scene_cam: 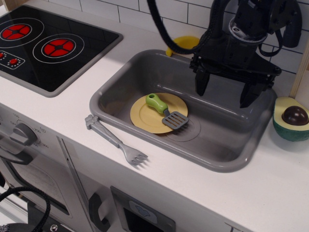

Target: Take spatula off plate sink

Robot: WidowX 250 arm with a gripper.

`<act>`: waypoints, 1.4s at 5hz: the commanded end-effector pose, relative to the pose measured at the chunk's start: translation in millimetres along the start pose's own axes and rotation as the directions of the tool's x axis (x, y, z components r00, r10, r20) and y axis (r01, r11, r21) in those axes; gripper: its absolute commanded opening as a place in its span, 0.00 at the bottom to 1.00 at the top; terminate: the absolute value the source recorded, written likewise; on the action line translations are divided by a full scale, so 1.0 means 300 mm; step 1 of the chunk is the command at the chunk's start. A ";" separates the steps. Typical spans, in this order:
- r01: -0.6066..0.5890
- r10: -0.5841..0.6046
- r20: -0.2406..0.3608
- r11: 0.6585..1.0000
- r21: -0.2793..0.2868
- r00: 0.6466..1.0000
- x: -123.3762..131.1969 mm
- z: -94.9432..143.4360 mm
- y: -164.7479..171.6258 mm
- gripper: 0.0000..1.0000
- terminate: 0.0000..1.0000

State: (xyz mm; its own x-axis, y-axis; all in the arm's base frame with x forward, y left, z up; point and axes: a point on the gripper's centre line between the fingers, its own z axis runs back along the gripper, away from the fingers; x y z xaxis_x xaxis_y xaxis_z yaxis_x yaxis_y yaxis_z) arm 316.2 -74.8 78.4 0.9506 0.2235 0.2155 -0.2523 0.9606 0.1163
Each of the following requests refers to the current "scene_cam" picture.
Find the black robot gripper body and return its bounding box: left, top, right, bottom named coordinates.
left=190, top=23, right=281, bottom=83

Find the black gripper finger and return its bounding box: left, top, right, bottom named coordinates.
left=195, top=70, right=210, bottom=96
left=240, top=83, right=263, bottom=108

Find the green handled grey spatula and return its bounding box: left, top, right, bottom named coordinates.
left=145, top=93, right=189, bottom=130

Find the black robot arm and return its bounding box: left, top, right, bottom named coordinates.
left=190, top=0, right=302, bottom=108

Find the grey plastic sink basin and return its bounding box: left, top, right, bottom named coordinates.
left=90, top=50, right=277, bottom=173

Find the yellow toy plate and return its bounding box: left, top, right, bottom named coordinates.
left=130, top=93, right=188, bottom=134

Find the yellow toy banana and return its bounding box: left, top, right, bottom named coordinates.
left=166, top=36, right=200, bottom=57

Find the halved toy avocado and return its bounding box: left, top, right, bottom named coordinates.
left=273, top=97, right=309, bottom=142

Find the black toy faucet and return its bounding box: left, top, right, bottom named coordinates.
left=198, top=0, right=303, bottom=66

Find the grey toy fork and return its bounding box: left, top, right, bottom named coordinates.
left=85, top=115, right=148, bottom=166

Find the dishwasher door panel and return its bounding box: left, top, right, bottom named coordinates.
left=110, top=186, right=176, bottom=232

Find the black toy stovetop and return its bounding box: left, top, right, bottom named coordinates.
left=0, top=5, right=123, bottom=98

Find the grey oven knob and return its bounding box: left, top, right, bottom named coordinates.
left=10, top=123, right=37, bottom=145

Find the toy oven door window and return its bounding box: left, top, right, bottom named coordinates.
left=5, top=161, right=69, bottom=215

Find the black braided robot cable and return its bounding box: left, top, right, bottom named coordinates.
left=146, top=0, right=213, bottom=54

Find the dark grey cabinet handle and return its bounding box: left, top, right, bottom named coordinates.
left=88, top=193, right=111, bottom=232

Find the grey oven door handle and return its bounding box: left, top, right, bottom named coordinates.
left=0, top=138, right=33, bottom=165

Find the black cable lower left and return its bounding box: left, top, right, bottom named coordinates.
left=0, top=186, right=51, bottom=232

